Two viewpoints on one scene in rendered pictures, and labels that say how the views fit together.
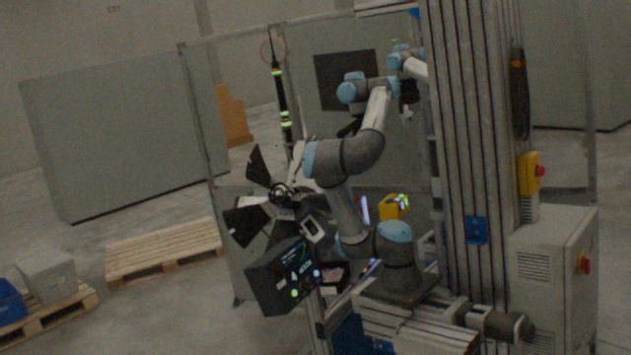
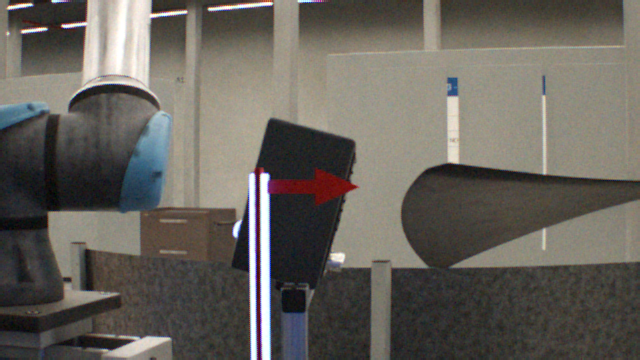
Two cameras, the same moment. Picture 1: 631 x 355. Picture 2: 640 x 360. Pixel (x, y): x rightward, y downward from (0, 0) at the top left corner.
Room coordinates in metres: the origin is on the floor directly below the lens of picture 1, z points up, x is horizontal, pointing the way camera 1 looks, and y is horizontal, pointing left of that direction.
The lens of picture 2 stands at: (2.91, -0.49, 1.19)
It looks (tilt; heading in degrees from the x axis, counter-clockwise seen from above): 1 degrees down; 149
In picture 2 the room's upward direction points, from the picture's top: straight up
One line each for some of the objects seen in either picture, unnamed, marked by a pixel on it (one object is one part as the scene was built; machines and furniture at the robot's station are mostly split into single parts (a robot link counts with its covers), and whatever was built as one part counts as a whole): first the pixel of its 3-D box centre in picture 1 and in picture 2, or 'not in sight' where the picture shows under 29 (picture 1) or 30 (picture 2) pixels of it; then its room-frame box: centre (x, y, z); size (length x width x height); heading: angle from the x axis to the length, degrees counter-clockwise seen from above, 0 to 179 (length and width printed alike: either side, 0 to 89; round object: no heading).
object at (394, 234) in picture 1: (393, 241); (7, 159); (1.75, -0.23, 1.20); 0.13 x 0.12 x 0.14; 69
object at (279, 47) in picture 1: (273, 51); not in sight; (3.26, 0.12, 1.88); 0.16 x 0.07 x 0.16; 92
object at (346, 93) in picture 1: (353, 91); not in sight; (1.94, -0.19, 1.73); 0.11 x 0.11 x 0.08; 69
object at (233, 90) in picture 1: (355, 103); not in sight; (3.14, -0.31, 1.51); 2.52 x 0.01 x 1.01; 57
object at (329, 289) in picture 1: (328, 277); not in sight; (2.29, 0.02, 0.85); 0.22 x 0.17 x 0.07; 162
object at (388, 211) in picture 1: (394, 207); not in sight; (2.59, -0.37, 1.02); 0.16 x 0.10 x 0.11; 147
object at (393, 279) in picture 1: (399, 270); (2, 257); (1.75, -0.24, 1.09); 0.15 x 0.15 x 0.10
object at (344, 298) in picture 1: (367, 278); not in sight; (2.26, -0.16, 0.82); 0.90 x 0.04 x 0.08; 147
